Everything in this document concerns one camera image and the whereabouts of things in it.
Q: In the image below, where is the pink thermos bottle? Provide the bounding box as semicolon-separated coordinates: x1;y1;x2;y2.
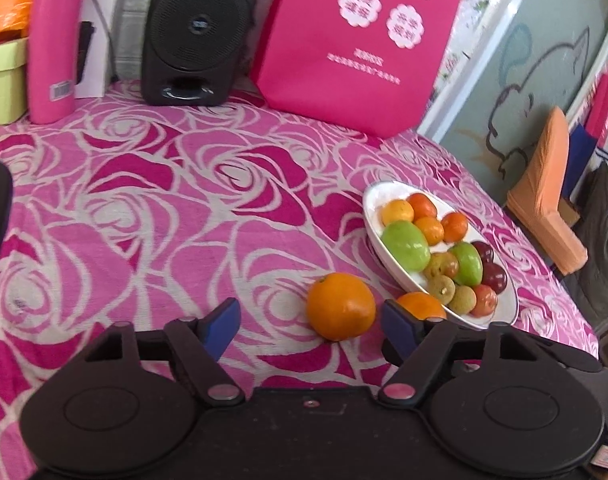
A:
28;0;90;125

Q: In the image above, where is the large orange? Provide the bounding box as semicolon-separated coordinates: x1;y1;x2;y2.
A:
306;272;377;342
396;291;448;321

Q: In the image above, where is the small red-green jujube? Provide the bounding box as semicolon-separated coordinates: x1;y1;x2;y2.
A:
423;251;459;281

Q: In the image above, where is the green jujube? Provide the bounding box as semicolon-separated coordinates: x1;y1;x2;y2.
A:
448;241;484;286
381;220;432;273

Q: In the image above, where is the deep orange mandarin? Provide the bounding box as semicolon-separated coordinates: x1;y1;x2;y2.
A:
441;211;469;244
408;192;438;220

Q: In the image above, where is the brown longan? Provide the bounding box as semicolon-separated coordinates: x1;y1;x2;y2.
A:
449;285;478;313
428;275;457;305

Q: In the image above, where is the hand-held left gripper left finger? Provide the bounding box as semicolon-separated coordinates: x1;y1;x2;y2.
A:
81;297;245;407

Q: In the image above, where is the hanging blue bag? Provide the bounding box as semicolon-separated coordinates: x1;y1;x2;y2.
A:
566;127;598;201

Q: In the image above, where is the cartoon painted glass door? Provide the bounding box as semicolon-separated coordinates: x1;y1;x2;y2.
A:
434;0;608;181

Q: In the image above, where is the light green box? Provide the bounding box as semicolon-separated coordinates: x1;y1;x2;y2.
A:
0;37;30;128

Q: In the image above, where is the black speaker cable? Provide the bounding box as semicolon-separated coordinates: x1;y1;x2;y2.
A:
90;0;155;77

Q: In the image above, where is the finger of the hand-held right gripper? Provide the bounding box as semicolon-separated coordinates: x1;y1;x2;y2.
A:
511;332;603;375

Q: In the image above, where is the white plate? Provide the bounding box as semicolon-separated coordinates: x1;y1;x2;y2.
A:
362;180;519;331

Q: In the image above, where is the pink rose printed tablecloth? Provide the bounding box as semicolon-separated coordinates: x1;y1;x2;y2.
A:
0;80;599;480

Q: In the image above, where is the white box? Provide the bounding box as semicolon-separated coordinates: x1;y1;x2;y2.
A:
74;0;123;100

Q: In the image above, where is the orange covered chair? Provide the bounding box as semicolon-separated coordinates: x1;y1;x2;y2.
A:
506;106;589;276

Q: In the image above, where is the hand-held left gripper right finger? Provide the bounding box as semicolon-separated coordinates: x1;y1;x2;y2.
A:
379;299;539;407

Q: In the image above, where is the black speaker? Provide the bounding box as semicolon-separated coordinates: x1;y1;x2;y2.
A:
140;0;267;107

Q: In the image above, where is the small red jujube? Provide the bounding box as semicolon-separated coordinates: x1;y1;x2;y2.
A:
471;284;499;318

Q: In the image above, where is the hanging pink bag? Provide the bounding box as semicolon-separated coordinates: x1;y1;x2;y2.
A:
584;67;608;149

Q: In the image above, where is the pink tote bag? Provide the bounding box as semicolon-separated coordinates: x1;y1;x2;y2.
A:
249;0;470;140

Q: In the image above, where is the dark hanging jacket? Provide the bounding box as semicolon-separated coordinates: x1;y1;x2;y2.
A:
564;162;608;332

